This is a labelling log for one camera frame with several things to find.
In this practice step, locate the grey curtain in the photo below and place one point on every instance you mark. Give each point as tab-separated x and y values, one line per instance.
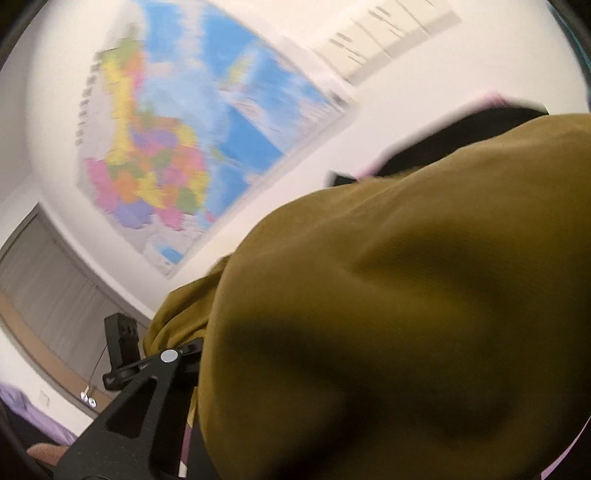
51	286

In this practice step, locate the person's left forearm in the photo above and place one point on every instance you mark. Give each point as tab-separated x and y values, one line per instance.
46	454

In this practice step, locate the wooden ledge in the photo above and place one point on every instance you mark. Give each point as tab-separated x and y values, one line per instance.
32	341

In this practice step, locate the olive green jacket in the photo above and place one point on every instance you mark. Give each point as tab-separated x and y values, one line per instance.
369	300

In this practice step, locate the purple cloth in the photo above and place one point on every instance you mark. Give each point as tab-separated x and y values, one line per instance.
27	406

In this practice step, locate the colourful wall map poster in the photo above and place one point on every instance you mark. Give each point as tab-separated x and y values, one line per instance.
138	161

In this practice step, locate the blue world map poster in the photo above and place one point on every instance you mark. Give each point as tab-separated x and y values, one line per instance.
286	92

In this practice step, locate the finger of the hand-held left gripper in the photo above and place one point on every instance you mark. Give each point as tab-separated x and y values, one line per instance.
127	374

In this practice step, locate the white wall chart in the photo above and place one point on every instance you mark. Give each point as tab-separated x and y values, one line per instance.
388	32

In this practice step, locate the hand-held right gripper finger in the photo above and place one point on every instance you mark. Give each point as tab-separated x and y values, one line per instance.
182	356

